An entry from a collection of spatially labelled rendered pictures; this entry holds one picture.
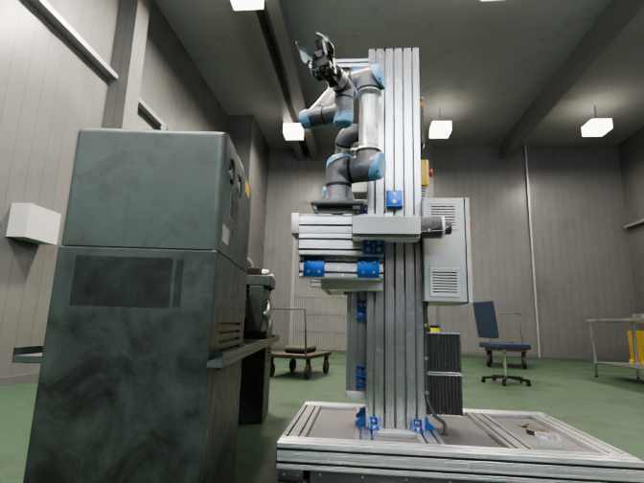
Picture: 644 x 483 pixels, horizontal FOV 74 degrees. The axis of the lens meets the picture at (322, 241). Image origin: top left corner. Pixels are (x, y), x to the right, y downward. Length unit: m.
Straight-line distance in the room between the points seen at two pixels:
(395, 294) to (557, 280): 10.72
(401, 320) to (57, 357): 1.29
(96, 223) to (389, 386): 1.31
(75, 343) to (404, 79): 1.80
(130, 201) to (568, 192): 12.41
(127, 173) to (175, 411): 0.73
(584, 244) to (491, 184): 2.81
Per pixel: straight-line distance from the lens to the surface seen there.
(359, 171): 1.83
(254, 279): 2.52
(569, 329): 12.57
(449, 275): 1.94
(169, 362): 1.34
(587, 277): 12.89
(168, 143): 1.46
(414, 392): 1.97
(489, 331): 5.86
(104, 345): 1.41
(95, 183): 1.50
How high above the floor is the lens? 0.65
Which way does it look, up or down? 11 degrees up
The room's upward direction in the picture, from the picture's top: 2 degrees clockwise
